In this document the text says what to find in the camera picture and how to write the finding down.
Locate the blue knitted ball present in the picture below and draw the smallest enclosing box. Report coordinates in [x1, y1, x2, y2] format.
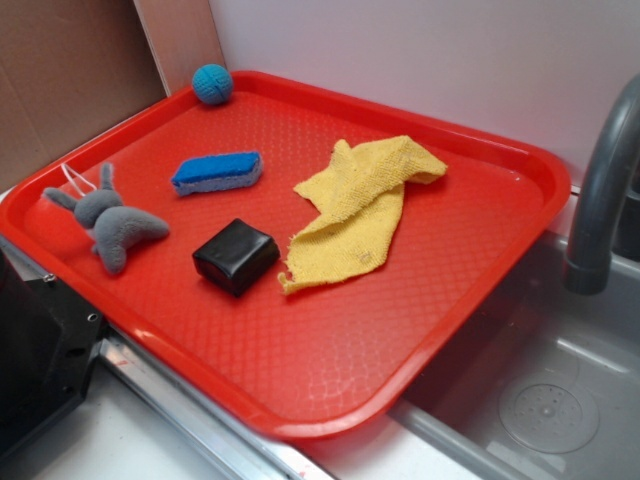
[192, 64, 234, 105]

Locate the grey sink basin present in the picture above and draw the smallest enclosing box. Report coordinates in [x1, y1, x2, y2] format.
[391, 234, 639, 479]

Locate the red plastic tray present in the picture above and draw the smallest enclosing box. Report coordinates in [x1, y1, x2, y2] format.
[1, 72, 571, 440]

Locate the yellow woven cloth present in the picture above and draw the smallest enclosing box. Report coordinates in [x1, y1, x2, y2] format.
[278, 136, 447, 295]

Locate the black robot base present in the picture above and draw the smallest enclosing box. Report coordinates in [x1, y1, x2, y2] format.
[1, 255, 106, 461]

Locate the black box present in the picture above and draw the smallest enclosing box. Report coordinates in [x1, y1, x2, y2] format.
[192, 219, 280, 297]

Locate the grey faucet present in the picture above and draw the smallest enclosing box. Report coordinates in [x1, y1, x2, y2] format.
[563, 76, 639, 295]

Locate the grey plush toy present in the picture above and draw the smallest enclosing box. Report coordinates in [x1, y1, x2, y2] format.
[43, 163, 169, 275]

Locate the brown cardboard panel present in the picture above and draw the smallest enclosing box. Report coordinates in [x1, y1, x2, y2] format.
[1, 1, 165, 190]

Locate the blue sponge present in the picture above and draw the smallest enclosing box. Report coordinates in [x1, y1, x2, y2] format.
[171, 151, 263, 196]

